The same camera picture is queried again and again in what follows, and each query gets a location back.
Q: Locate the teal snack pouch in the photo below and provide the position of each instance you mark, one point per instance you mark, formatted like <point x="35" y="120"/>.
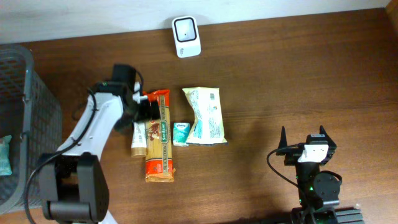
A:
<point x="4" y="156"/>

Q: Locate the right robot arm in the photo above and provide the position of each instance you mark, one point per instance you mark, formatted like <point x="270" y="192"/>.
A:
<point x="318" y="190"/>

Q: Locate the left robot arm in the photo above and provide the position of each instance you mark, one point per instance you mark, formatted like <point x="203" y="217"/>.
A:
<point x="72" y="186"/>

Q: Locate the white cream tube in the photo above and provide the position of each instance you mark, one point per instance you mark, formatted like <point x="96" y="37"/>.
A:
<point x="139" y="144"/>

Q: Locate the yellow white wipes pack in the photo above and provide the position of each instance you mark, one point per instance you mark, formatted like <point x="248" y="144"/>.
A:
<point x="207" y="129"/>

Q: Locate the white barcode scanner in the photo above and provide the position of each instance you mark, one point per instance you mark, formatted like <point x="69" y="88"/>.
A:
<point x="186" y="36"/>

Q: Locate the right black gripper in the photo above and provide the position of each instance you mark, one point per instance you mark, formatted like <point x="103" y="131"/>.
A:
<point x="291" y="158"/>

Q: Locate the orange spaghetti packet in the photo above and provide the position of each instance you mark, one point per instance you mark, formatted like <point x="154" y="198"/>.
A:
<point x="159" y="162"/>

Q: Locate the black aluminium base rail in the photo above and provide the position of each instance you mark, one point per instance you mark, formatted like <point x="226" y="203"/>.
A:
<point x="344" y="216"/>

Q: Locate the grey plastic mesh basket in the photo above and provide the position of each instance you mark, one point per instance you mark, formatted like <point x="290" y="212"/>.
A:
<point x="31" y="116"/>

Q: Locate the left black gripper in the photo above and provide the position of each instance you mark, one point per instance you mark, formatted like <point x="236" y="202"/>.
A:
<point x="155" y="114"/>

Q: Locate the small teal tissue pack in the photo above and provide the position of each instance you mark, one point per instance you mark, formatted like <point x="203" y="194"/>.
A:
<point x="180" y="134"/>

